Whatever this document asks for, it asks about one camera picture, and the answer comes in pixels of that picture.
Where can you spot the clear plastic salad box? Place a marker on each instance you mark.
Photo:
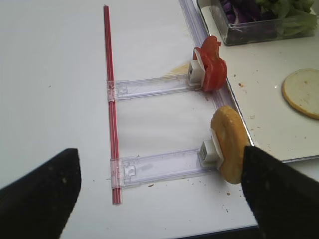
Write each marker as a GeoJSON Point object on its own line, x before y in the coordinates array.
{"type": "Point", "coordinates": [223, 26]}

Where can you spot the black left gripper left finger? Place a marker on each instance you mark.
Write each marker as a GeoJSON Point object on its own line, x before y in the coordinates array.
{"type": "Point", "coordinates": [39, 204]}

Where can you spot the clear tomato dispenser track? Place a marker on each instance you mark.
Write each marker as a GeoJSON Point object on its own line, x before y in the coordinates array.
{"type": "Point", "coordinates": [126, 90]}

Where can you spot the bun bottom slice on tray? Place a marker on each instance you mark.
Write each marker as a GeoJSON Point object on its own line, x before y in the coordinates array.
{"type": "Point", "coordinates": [301, 91]}

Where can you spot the white pusher block at bun slice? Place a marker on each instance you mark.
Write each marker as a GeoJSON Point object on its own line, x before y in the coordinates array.
{"type": "Point", "coordinates": [210, 153]}

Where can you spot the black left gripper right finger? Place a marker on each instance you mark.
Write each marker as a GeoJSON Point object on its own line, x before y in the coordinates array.
{"type": "Point", "coordinates": [284, 201]}

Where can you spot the clear bun slice dispenser track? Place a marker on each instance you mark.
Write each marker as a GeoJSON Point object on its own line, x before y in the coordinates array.
{"type": "Point", "coordinates": [136, 170]}

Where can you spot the upright bun slice left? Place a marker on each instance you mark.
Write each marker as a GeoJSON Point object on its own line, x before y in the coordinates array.
{"type": "Point", "coordinates": [232, 138]}

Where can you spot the clear long rail left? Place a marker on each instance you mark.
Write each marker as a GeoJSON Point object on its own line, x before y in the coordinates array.
{"type": "Point", "coordinates": [199, 34]}

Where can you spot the purple cabbage leaves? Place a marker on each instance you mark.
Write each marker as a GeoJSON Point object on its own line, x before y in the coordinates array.
{"type": "Point", "coordinates": [245, 15]}

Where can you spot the red tomato slices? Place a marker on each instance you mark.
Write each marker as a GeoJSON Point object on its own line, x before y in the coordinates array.
{"type": "Point", "coordinates": [215, 66]}

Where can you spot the red rod left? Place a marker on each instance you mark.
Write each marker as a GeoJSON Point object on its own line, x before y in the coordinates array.
{"type": "Point", "coordinates": [114, 142]}

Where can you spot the cream rectangular serving tray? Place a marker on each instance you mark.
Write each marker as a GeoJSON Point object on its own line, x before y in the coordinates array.
{"type": "Point", "coordinates": [256, 72]}

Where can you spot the green lettuce leaves in box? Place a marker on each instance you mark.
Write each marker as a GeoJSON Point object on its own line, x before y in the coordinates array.
{"type": "Point", "coordinates": [295, 16]}

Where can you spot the white pusher block at tomato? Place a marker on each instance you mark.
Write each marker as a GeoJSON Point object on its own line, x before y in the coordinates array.
{"type": "Point", "coordinates": [196, 71]}

